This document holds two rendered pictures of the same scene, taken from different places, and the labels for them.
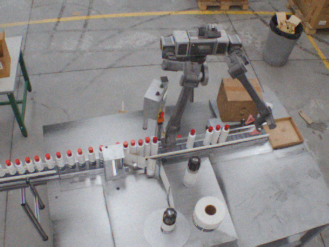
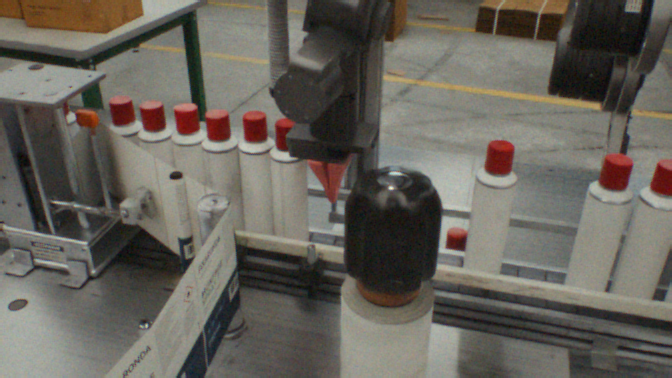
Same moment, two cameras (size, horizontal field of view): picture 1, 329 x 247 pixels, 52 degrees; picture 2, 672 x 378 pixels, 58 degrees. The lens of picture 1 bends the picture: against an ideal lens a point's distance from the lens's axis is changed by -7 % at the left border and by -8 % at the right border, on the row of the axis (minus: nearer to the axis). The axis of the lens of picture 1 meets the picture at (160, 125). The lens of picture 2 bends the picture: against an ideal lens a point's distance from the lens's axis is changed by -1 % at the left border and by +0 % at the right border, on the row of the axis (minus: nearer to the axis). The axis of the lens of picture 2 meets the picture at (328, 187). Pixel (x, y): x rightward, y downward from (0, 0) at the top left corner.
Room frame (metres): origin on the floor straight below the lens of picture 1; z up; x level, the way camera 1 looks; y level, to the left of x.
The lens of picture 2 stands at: (0.87, -0.45, 1.43)
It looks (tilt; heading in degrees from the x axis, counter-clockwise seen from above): 31 degrees down; 35
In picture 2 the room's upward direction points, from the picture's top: straight up
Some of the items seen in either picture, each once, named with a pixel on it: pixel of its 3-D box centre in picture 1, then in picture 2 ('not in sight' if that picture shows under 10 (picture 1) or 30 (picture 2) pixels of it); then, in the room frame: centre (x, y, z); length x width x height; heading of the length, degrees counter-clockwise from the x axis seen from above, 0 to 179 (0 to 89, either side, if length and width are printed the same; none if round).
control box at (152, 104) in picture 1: (155, 99); not in sight; (1.53, 0.05, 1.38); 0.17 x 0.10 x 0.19; 165
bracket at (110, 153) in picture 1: (113, 152); (36, 83); (1.25, 0.29, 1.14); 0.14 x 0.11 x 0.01; 110
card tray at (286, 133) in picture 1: (282, 132); not in sight; (1.82, -1.02, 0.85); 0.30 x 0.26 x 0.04; 110
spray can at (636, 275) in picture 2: (215, 134); (649, 236); (1.61, -0.41, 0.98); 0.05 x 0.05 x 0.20
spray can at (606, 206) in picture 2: (208, 136); (599, 230); (1.59, -0.36, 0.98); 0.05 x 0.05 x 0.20
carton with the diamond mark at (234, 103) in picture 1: (239, 100); not in sight; (1.98, -0.61, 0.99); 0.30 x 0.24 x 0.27; 99
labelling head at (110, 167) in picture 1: (113, 162); (61, 169); (1.26, 0.29, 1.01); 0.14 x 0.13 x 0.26; 110
